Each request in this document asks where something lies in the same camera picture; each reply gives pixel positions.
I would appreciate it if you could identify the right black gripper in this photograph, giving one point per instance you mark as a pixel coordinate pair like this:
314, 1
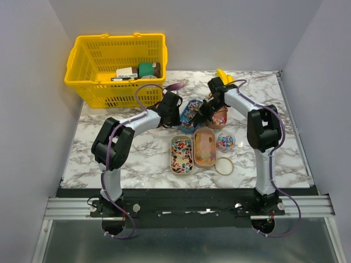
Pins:
204, 114

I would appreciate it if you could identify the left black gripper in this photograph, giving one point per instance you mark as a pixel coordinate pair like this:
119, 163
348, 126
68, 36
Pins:
176, 121

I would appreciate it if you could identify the blue tray swirl lollipops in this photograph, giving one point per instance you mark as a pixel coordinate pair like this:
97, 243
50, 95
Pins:
188, 113

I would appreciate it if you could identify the clear plastic jar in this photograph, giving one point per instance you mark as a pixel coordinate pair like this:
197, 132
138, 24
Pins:
225, 141

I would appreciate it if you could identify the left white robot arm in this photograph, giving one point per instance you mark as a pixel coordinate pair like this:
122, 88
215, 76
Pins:
112, 145

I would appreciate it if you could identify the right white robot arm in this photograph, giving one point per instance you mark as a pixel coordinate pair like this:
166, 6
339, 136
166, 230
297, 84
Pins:
265, 134

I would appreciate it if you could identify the pink tray star candies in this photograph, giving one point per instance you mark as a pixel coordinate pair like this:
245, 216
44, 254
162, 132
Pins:
219, 119

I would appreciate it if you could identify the pink tray popsicle candies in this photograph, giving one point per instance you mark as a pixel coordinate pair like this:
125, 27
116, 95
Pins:
205, 148

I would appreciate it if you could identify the purple eggplant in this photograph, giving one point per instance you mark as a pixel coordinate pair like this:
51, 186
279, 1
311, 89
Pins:
177, 86

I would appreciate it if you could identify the beige tray round lollipops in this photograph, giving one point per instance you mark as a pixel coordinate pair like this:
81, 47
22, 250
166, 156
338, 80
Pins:
182, 155

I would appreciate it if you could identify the yellow banana bunch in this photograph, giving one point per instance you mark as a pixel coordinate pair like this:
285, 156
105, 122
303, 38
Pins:
223, 74

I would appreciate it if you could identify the green and brown package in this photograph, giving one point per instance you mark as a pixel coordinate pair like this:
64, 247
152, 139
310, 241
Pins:
149, 69

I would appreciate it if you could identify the gold jar lid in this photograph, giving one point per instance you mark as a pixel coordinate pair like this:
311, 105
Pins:
224, 166

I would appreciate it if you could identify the black flat box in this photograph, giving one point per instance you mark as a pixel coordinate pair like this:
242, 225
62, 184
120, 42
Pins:
117, 79

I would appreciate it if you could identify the white and brown box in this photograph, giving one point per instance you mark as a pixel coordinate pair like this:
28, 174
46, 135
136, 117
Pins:
127, 72

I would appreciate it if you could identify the yellow plastic shopping basket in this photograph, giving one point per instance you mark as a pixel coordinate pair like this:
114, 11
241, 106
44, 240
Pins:
94, 59

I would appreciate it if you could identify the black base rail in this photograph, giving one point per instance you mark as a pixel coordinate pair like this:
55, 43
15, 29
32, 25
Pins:
186, 208

